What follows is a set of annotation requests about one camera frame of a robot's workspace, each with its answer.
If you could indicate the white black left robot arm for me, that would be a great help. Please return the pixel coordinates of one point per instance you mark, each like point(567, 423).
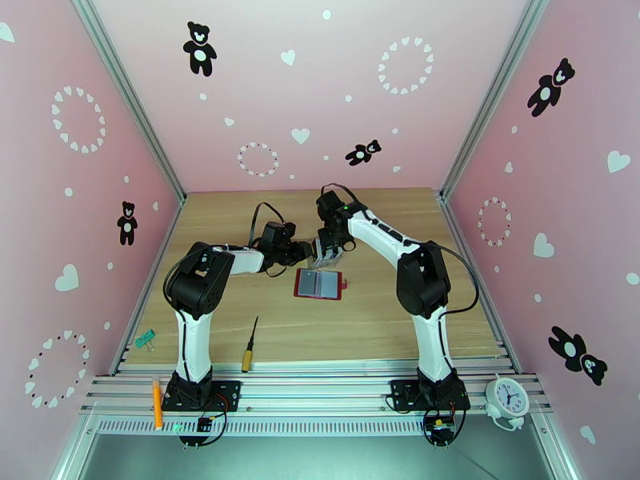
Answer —
point(192, 343)

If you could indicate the aluminium rail platform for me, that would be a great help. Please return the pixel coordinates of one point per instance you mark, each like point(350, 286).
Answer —
point(325, 388)

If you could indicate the red card holder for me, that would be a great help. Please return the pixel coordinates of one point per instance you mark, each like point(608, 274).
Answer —
point(320, 283)

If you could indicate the aluminium frame post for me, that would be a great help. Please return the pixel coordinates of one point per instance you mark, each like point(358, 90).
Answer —
point(491, 93)
point(130, 93)

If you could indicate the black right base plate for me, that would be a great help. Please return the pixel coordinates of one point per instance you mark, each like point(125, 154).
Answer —
point(402, 393)

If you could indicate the right small circuit board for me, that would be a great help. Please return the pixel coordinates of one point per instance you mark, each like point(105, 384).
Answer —
point(440, 428)

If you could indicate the left small circuit board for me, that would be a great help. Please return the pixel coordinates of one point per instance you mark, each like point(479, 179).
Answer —
point(203, 423)

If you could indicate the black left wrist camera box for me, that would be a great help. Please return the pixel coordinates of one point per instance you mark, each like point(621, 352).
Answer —
point(279, 236)

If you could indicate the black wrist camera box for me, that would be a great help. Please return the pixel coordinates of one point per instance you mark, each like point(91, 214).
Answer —
point(279, 236)
point(330, 203)

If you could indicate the clear acrylic card stand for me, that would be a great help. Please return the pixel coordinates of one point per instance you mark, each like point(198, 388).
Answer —
point(327, 264)

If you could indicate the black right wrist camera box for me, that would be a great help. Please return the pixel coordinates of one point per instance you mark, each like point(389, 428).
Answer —
point(330, 203)

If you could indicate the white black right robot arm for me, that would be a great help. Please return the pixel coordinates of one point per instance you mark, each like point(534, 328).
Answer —
point(380, 231)

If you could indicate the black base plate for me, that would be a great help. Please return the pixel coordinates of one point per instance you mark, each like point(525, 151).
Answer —
point(227, 391)
point(402, 393)

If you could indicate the aluminium table side rail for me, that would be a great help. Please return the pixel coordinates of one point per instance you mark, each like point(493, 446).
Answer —
point(464, 253)
point(160, 253)

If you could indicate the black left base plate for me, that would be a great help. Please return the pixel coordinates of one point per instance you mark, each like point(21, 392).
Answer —
point(227, 391)

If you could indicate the small circuit board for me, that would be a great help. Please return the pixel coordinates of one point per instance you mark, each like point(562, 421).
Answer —
point(440, 428)
point(203, 423)

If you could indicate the white alarm clock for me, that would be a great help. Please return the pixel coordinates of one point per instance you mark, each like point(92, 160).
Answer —
point(507, 398)

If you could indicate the orange pen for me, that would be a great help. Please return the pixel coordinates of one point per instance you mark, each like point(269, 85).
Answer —
point(158, 408)

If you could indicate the green binder clip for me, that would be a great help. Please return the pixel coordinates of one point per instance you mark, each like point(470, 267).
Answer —
point(144, 339)

